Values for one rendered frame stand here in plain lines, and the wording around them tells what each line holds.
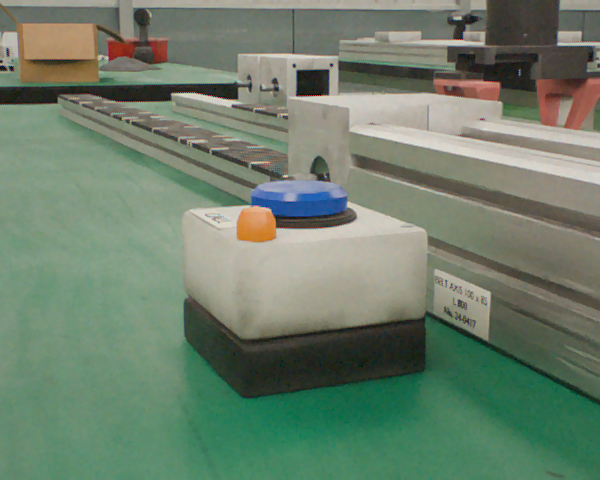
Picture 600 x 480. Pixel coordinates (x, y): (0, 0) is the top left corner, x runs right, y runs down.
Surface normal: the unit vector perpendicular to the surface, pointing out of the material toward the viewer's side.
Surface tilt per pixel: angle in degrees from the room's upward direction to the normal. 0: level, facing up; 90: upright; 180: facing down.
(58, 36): 64
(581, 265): 90
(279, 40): 90
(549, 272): 90
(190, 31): 90
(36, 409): 0
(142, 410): 0
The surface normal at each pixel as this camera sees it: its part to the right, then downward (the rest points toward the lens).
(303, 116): -0.92, 0.08
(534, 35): 0.10, 0.21
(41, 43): 0.26, -0.18
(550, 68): 0.39, 0.19
